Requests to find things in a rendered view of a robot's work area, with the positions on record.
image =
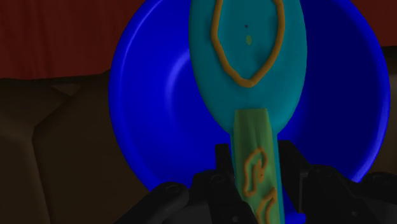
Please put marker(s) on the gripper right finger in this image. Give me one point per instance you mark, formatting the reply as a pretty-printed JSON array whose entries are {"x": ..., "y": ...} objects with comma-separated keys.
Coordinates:
[{"x": 328, "y": 192}]

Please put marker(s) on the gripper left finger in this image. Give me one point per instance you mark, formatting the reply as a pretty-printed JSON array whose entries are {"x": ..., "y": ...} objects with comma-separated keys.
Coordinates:
[{"x": 214, "y": 192}]

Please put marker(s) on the teal spoon with orange pattern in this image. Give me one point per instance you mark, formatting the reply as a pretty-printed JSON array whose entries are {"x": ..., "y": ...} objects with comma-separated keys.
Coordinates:
[{"x": 248, "y": 93}]

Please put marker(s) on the blue bowl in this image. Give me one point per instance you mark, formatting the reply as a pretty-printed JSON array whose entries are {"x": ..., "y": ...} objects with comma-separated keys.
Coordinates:
[{"x": 161, "y": 118}]

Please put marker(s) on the brown sofa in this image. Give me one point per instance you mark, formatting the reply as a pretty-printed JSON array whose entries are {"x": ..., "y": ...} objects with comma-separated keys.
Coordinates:
[{"x": 71, "y": 149}]

